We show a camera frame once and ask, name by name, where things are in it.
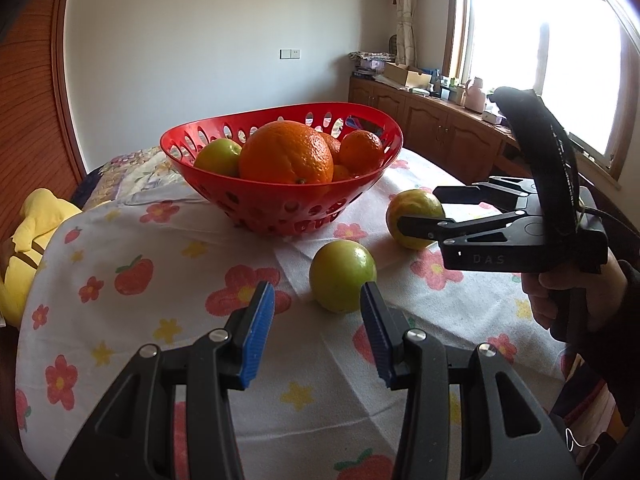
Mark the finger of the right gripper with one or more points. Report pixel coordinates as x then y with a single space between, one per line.
503 193
421 231

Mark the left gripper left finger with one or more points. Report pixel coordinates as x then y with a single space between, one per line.
130 432

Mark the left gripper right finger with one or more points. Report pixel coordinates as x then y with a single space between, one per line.
505 432

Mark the green apple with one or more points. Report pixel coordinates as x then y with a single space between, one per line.
221 156
337 272

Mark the small tangerine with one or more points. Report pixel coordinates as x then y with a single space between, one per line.
340 173
361 152

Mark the large orange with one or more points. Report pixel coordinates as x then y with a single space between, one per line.
333 145
286 152

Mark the person's right hand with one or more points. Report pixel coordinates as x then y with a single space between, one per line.
568 302

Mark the wooden low cabinet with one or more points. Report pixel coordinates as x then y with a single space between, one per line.
455 139

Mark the pink white bottle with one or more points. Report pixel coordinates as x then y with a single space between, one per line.
475 96

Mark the large orange in basket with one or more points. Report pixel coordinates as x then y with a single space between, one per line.
333 145

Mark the red perforated plastic basket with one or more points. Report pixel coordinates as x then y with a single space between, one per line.
280 209

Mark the cardboard box on cabinet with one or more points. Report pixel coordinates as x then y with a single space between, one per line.
405 76

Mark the wooden framed window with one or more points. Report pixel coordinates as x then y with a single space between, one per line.
578 55

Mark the yellow Pikachu plush toy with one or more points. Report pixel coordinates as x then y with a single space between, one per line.
41 215

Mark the patterned beige curtain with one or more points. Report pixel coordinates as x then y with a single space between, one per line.
406 41

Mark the floral bed quilt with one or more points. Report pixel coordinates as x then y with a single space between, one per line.
125 175

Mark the wooden wardrobe sliding doors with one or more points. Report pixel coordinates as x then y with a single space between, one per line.
39 148

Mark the white wall switch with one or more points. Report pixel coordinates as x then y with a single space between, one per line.
289 54

